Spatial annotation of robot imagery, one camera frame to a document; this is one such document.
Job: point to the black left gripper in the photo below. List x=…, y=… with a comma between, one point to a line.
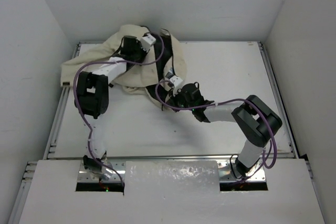
x=140, y=54

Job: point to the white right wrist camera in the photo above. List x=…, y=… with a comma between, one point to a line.
x=175, y=81

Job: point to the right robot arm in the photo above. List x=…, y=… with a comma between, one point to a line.
x=258, y=122

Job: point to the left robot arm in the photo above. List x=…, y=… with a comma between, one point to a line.
x=92, y=94

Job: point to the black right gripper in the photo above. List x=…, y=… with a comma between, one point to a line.
x=172, y=100

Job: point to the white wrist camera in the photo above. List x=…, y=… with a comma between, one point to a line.
x=147, y=41
x=175, y=81

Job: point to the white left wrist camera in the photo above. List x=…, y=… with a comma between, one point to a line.
x=147, y=41

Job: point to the white foreground cover panel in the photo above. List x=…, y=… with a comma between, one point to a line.
x=151, y=198

